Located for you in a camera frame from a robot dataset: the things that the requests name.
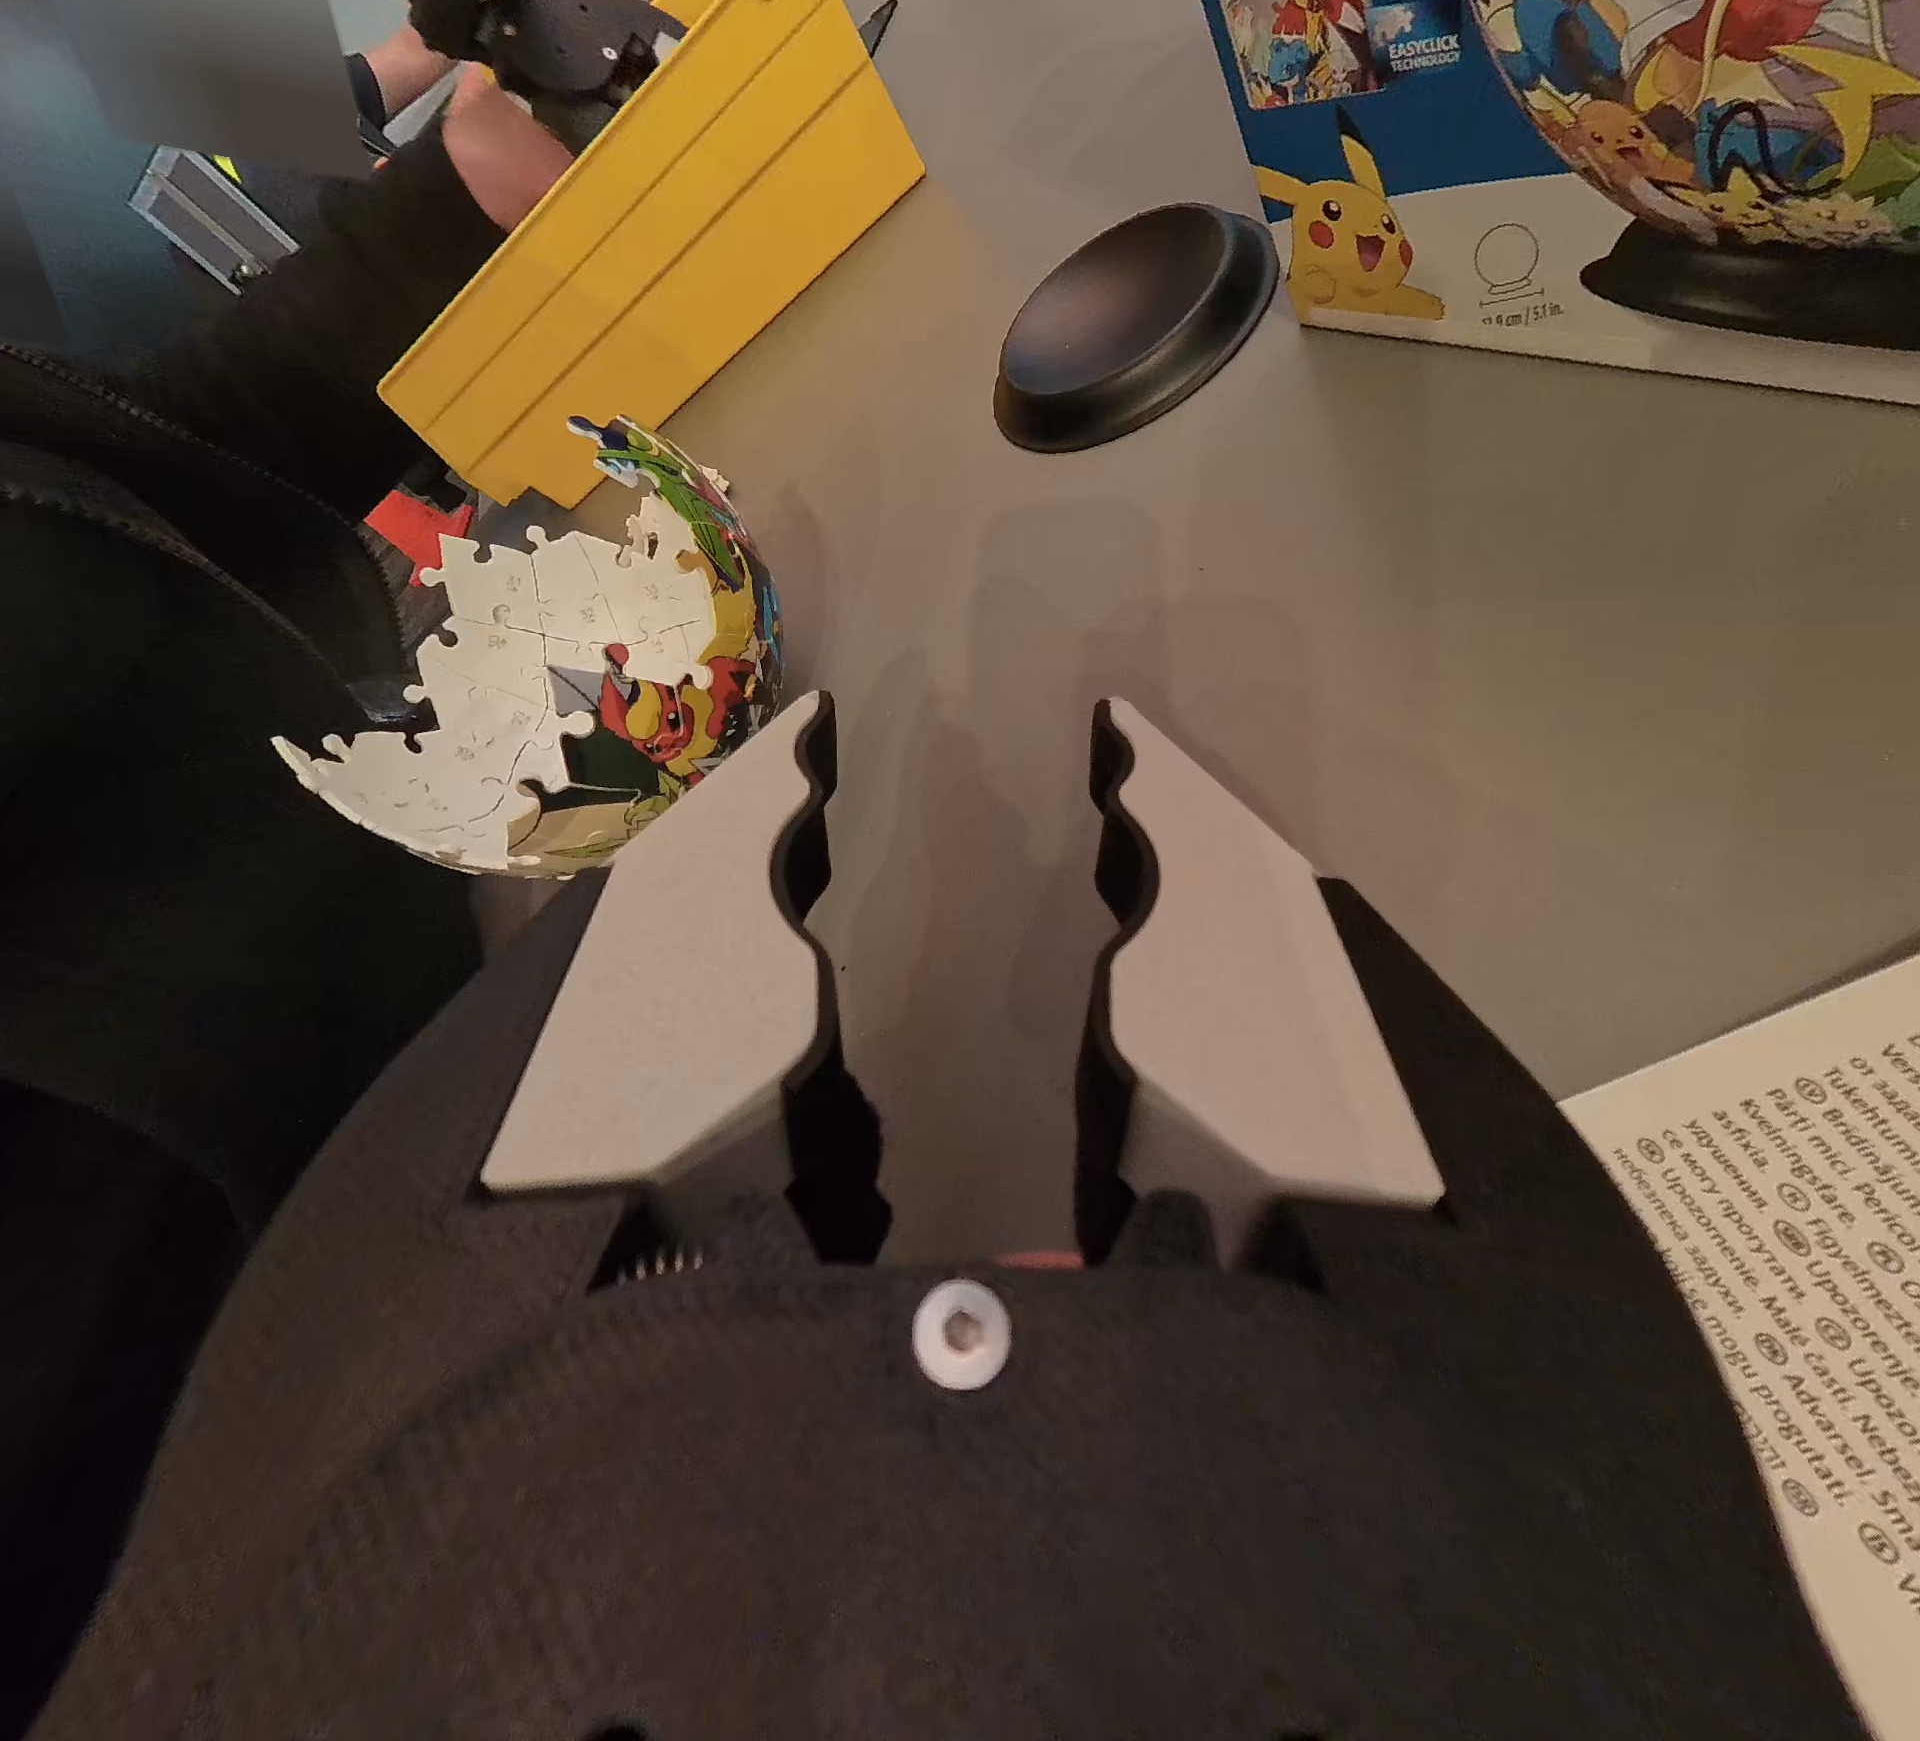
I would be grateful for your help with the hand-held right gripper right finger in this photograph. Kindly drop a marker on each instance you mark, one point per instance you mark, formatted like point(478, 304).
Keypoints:
point(1261, 1037)

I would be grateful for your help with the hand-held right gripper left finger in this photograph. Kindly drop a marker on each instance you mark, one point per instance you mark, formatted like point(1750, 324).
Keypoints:
point(659, 1021)

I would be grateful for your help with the yellow plastic bin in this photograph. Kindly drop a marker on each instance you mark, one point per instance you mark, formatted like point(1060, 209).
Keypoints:
point(675, 225)

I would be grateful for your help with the partly built puzzle ball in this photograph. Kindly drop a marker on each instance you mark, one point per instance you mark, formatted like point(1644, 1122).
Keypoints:
point(542, 658)

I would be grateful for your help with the person's left forearm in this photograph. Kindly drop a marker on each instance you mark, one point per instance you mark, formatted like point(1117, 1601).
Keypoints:
point(388, 254)

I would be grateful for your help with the black round ball stand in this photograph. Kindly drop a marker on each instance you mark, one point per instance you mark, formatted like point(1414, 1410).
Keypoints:
point(1130, 324)

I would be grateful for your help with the colourful puzzle box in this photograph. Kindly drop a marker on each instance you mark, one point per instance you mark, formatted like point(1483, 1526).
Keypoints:
point(1425, 119)

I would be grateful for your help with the person's left hand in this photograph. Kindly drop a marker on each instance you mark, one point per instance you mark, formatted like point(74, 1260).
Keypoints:
point(500, 160)

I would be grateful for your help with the orange cone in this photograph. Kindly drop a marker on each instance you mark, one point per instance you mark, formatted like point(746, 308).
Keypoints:
point(413, 518)

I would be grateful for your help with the person's black clothing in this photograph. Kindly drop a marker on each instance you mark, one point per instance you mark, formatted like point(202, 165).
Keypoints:
point(151, 871)

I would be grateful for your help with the white instruction leaflet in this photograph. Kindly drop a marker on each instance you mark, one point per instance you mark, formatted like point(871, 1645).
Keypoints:
point(1770, 1323)

